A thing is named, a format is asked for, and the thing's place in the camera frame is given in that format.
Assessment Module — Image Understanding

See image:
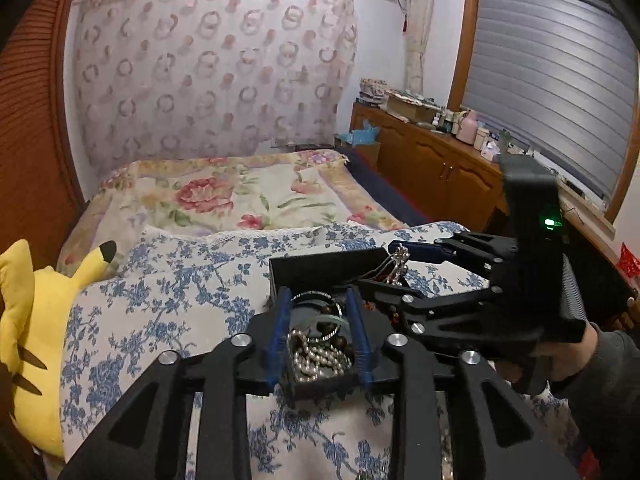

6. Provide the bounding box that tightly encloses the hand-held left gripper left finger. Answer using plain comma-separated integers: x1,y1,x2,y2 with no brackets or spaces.
57,287,293,480

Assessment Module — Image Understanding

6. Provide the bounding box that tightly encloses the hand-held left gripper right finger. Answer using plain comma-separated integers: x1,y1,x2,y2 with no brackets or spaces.
345,285,583,480

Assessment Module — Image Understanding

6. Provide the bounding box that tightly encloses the black jewelry box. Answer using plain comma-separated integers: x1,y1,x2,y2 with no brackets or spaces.
267,247,401,401

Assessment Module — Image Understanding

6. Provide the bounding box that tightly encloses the pink thermos jug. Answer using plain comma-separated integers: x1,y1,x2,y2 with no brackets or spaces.
456,110,478,143

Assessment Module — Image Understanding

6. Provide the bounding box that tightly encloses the small cardboard box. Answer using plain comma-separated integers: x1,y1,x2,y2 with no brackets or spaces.
352,140,382,171

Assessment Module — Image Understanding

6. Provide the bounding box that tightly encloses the brown slatted wardrobe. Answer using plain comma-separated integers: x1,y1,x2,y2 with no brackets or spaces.
0,0,88,261

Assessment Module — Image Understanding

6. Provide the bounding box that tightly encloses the blue floral cloth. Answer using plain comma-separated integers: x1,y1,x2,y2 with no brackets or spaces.
60,222,501,480

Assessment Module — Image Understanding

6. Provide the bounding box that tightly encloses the wooden window frame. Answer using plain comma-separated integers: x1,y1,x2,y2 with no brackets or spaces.
445,0,640,223

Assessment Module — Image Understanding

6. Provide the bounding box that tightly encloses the blue plastic bag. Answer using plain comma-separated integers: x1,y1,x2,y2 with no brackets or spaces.
334,120,381,147

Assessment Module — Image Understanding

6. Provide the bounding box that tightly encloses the brown wooden bead bracelet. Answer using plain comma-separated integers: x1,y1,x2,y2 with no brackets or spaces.
324,300,352,361

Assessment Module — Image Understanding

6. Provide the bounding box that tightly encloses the ring-printed curtain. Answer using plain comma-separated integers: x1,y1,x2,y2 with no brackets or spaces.
72,0,360,176

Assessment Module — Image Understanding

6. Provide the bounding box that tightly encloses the pale jade bangle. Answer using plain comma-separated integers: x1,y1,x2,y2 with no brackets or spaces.
300,312,347,341

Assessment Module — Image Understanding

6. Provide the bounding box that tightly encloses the pearl necklace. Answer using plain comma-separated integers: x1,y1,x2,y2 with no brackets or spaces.
285,327,356,386

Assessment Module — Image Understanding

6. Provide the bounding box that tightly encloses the person's right forearm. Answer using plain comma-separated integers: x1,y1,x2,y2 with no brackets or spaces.
550,327,640,480

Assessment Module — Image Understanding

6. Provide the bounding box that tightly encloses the folded printed cloth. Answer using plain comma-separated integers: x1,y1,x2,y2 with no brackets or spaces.
357,77,391,106

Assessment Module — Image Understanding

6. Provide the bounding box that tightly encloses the flat cardboard box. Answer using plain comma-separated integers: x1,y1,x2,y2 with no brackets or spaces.
385,92,441,123

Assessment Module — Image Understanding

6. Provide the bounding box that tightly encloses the silver chain necklace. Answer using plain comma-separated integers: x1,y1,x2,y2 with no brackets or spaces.
367,245,413,286

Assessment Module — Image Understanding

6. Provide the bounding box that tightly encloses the person's right hand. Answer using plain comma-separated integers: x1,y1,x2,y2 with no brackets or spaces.
496,322,601,397

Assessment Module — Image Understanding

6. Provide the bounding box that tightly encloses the red paper decoration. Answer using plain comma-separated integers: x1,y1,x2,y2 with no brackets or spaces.
620,242,640,277

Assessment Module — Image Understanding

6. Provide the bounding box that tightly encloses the silver bangle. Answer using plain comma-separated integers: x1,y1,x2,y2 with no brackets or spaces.
290,291,346,311

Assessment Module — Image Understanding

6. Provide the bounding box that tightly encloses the grey window blind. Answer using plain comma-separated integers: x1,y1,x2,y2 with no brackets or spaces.
457,0,640,201

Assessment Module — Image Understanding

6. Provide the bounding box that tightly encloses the yellow plush toy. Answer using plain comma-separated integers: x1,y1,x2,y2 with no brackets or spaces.
0,239,118,461

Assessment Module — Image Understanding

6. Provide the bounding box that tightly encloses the floral bed blanket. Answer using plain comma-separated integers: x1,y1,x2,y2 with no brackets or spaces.
57,152,408,281

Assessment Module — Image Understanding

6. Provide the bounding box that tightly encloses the dark blue bed base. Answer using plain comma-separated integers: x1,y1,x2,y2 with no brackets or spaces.
345,147,436,228

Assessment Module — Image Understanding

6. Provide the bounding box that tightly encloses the cream bundled curtain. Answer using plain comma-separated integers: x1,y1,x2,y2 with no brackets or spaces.
402,0,436,96

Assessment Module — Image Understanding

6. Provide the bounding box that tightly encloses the wooden sideboard cabinet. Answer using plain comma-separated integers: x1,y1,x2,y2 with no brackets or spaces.
350,101,640,331

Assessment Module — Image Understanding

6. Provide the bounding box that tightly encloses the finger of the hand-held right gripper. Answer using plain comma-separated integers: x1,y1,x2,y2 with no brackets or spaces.
389,232,518,281
356,277,521,361

